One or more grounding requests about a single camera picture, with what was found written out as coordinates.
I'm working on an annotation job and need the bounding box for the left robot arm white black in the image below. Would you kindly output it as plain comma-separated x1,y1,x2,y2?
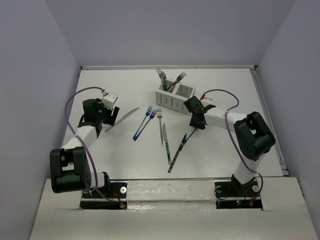
49,98,120,198

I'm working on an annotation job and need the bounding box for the plain silver fork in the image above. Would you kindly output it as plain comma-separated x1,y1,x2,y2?
156,108,164,147

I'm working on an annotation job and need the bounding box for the silver fork black riveted handle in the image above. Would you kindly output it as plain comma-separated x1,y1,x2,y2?
167,71,187,93

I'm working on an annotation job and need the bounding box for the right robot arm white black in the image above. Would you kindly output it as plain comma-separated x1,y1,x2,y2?
183,96,276,196

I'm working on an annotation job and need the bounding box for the silver fork teal marbled handle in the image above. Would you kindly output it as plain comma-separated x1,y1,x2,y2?
155,68,165,91

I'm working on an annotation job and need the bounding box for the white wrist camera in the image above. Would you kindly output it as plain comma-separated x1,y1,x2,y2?
200,94,213,107
101,92,118,110

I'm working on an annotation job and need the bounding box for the silver knife black speckled handle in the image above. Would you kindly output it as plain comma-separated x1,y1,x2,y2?
167,133,187,173

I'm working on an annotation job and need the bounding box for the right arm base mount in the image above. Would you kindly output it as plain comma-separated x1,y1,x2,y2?
213,180,263,210

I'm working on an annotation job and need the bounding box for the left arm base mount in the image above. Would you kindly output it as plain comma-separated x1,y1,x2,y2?
79,180,128,210

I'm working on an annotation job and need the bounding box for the purple iridescent fork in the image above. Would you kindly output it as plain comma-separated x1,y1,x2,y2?
134,108,157,141

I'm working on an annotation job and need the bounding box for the silver fork pink handle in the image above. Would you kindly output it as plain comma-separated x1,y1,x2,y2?
162,71,168,92

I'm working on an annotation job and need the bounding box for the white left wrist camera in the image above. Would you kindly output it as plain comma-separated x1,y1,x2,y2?
101,92,118,110

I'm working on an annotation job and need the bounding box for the silver knife pink handle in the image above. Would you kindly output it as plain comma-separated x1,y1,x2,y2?
104,107,140,133

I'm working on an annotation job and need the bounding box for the silver knife teal marbled handle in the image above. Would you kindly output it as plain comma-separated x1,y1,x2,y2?
162,123,172,165

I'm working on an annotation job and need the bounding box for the all blue fork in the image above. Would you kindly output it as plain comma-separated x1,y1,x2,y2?
184,128,197,144

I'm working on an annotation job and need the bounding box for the white perforated utensil caddy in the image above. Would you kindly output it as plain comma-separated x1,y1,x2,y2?
155,82,196,115

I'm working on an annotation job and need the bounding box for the blue iridescent fork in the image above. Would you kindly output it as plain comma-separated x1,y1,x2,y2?
132,105,153,140

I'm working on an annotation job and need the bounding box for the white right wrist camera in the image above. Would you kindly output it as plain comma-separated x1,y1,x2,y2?
200,94,213,107

